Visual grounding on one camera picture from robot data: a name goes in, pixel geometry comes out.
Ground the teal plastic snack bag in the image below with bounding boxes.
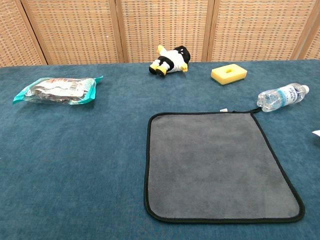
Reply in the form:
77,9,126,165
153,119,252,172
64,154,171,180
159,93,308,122
12,75,104,106

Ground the teal blue table cloth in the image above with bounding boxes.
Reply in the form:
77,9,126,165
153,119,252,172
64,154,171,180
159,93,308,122
0,59,320,240

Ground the yellow sponge with hole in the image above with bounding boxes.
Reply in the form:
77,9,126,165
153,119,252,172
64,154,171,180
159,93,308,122
210,63,249,86

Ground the black white penguin plush toy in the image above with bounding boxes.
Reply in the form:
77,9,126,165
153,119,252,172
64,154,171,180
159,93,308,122
148,44,192,77

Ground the clear plastic water bottle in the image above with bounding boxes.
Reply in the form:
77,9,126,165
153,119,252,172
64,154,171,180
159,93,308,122
256,82,311,113

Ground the grey and green cloth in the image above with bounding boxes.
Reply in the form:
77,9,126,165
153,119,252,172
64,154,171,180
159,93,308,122
143,109,306,224

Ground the wicker folding screen wooden frame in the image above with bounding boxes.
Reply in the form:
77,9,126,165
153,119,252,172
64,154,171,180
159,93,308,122
0,0,320,67

